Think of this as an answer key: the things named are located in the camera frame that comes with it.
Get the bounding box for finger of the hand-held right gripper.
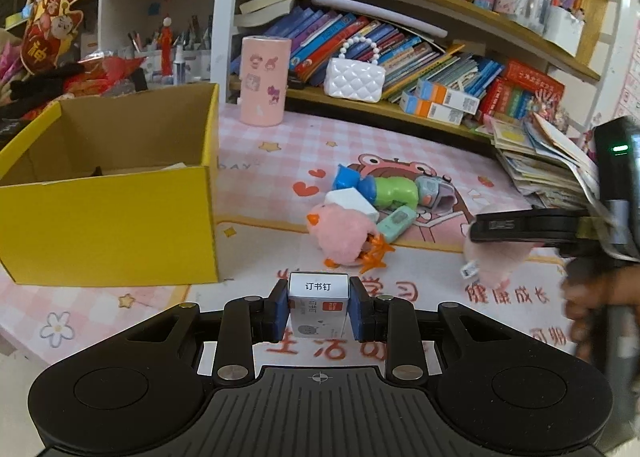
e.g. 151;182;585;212
467;208;587;244

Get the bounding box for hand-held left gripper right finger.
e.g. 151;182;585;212
348;278;507;384

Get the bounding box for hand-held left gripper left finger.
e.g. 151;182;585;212
122;279;291;384

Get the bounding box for white staple box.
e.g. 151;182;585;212
287;273;351;339

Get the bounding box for pale pink plush toy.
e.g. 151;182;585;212
461;204;538;288

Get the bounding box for pink plush chick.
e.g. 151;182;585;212
306;202;396;273

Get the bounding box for yellow cardboard box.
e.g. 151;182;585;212
0;83;222;286

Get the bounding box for person's right hand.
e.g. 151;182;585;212
562;267;640;354

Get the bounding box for stack of paper booklets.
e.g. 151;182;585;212
490;112;601;210

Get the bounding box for mint green small case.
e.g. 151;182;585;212
376;204;417;242

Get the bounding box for white angular block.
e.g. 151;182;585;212
325;188;382;220

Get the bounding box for grey toy watch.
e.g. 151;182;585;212
414;174;457;211

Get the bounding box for red thick dictionary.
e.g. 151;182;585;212
482;59;566;126

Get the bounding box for blue and green toy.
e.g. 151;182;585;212
334;164;420;210

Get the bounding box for pink checkered table mat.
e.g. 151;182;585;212
0;102;640;388

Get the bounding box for blue orange white carton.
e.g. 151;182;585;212
400;91;466;126
417;79;483;115

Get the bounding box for white pen holder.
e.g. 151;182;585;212
542;2;586;44

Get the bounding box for pink pen holder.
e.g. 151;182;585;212
495;0;546;34

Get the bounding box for wooden bookshelf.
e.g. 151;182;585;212
229;0;621;148

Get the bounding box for row of slanted books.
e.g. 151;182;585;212
260;7;506;104

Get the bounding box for pink cartoon cylinder container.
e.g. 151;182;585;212
240;35;292;128

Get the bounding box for white quilted handbag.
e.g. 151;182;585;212
324;34;387;105

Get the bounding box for group of pen cups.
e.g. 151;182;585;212
127;17;214;84

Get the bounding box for white paper roll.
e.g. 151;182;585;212
311;0;447;38

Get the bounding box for red tassel ornament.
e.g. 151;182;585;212
160;0;176;78

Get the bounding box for red plastic wrapping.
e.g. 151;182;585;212
65;56;147;98

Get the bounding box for white support pole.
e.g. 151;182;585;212
212;0;247;104

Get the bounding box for stack of thick old books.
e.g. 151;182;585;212
235;0;305;28

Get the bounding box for black cloth item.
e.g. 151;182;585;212
10;62;86;104

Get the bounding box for white shelf unit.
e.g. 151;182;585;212
96;0;222;88

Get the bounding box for red cartoon festival decoration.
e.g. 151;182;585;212
22;0;99;76

